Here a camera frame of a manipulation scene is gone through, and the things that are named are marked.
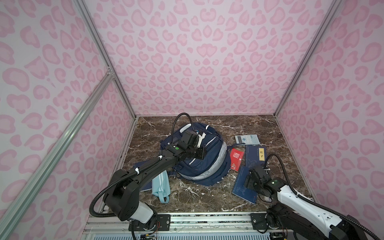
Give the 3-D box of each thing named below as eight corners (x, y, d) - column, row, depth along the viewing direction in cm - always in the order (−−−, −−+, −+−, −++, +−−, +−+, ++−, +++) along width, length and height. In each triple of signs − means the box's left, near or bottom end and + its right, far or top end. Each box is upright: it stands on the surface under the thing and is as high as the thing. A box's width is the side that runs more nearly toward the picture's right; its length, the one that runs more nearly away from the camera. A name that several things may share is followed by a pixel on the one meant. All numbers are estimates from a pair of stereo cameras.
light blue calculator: (236, 144, 105) (236, 142, 103) (234, 136, 110) (234, 134, 108) (259, 144, 105) (260, 142, 103) (256, 135, 109) (257, 134, 108)
